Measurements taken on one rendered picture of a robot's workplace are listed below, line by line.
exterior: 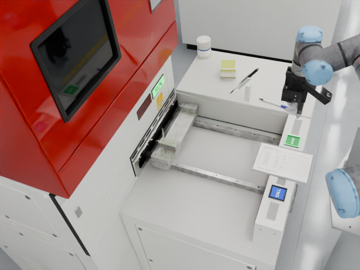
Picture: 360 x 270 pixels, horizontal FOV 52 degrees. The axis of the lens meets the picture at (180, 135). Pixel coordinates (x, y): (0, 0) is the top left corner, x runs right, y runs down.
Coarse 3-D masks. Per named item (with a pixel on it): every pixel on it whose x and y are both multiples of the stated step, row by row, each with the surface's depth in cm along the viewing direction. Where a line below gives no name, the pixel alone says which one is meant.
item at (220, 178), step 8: (176, 168) 158; (184, 168) 156; (192, 168) 155; (200, 176) 155; (208, 176) 153; (216, 176) 151; (224, 176) 151; (232, 184) 150; (240, 184) 148; (248, 184) 147; (256, 184) 147; (256, 192) 147
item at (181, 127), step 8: (184, 112) 174; (176, 120) 171; (184, 120) 171; (192, 120) 170; (176, 128) 168; (184, 128) 167; (168, 136) 165; (176, 136) 164; (184, 136) 165; (160, 152) 159; (168, 152) 158; (176, 152) 159; (168, 168) 155
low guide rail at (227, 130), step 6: (198, 120) 174; (198, 126) 175; (204, 126) 173; (210, 126) 172; (216, 126) 170; (222, 126) 170; (222, 132) 171; (228, 132) 169; (234, 132) 168; (240, 132) 167; (246, 132) 166; (252, 132) 166; (246, 138) 167; (252, 138) 166; (258, 138) 164; (264, 138) 163; (270, 138) 163; (276, 138) 162; (276, 144) 162
